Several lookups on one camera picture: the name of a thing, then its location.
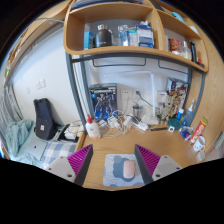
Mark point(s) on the plaid bedding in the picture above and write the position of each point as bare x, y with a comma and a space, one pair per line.
58, 150

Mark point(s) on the black pen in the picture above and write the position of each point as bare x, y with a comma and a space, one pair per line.
158, 128

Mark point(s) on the blue snack packet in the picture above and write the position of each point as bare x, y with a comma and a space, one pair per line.
186, 132

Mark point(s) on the black backpack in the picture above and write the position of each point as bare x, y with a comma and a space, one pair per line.
45, 120

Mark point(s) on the small white cube clock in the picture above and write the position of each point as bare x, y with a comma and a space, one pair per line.
171, 129

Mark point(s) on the beige robot figure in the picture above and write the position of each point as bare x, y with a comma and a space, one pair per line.
167, 111

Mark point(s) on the white red-pump lotion bottle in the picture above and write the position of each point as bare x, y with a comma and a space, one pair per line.
93, 130

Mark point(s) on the grey laptop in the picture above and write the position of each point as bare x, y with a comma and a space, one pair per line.
36, 148

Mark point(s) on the metal cup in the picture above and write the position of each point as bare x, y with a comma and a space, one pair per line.
137, 112

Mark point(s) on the white desk lamp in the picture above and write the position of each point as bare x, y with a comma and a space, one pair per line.
152, 96

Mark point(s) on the white power strip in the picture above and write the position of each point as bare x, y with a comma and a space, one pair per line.
141, 126

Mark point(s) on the pink computer mouse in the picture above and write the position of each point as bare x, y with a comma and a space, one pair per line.
128, 169

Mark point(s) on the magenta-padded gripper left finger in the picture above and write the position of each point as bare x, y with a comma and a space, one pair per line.
61, 165

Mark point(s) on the blue spray bottle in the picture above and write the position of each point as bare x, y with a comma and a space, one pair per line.
188, 116

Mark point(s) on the white and blue mouse pad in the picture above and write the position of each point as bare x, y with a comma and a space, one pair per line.
113, 173

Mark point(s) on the wooden shelf unit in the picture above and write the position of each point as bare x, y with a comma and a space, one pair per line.
110, 50

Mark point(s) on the teal round container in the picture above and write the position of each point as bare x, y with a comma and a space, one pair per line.
175, 123

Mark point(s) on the blue model kit box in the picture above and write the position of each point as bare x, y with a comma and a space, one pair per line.
103, 100

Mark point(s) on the colourful printed box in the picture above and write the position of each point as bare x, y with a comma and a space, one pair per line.
178, 91

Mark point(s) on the white charger block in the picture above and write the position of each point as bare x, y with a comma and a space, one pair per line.
112, 121

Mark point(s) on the teal blanket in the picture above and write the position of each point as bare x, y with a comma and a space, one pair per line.
18, 136

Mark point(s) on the red and yellow chip can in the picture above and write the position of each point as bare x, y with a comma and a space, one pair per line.
199, 130

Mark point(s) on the clear plastic cup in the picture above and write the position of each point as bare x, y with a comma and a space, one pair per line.
201, 156

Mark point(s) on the white mug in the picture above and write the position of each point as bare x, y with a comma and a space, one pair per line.
199, 144

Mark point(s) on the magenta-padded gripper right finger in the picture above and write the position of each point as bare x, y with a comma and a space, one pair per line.
165, 165

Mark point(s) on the wooden wardrobe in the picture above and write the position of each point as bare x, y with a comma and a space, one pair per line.
213, 100

